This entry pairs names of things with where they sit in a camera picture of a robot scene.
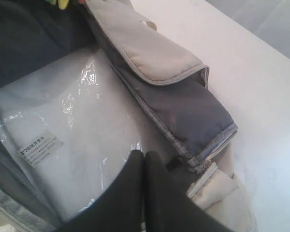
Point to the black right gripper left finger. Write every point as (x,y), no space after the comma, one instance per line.
(119,208)

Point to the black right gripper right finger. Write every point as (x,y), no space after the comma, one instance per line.
(167,208)

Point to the cream fabric duffel bag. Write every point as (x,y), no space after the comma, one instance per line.
(181,119)

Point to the colourful key tag bunch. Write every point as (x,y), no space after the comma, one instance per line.
(65,4)

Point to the clear plastic packaged white item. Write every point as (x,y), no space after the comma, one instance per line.
(70,126)

